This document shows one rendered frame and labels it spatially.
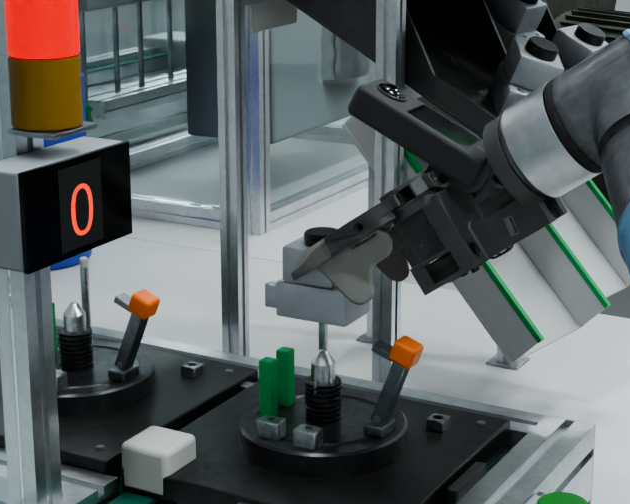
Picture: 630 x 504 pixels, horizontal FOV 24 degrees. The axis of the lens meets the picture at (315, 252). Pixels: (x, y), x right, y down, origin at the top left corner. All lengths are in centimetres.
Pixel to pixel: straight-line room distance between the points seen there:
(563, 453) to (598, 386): 43
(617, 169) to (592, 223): 62
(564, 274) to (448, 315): 45
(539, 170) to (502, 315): 33
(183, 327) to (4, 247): 84
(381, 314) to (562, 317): 18
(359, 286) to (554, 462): 23
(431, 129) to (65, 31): 27
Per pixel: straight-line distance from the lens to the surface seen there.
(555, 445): 126
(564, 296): 145
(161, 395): 132
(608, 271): 158
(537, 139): 103
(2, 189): 100
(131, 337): 129
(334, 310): 115
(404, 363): 115
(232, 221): 144
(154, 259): 212
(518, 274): 143
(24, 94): 102
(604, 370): 172
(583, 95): 101
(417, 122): 108
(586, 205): 159
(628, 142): 97
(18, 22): 102
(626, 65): 100
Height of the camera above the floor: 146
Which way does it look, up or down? 16 degrees down
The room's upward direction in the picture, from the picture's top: straight up
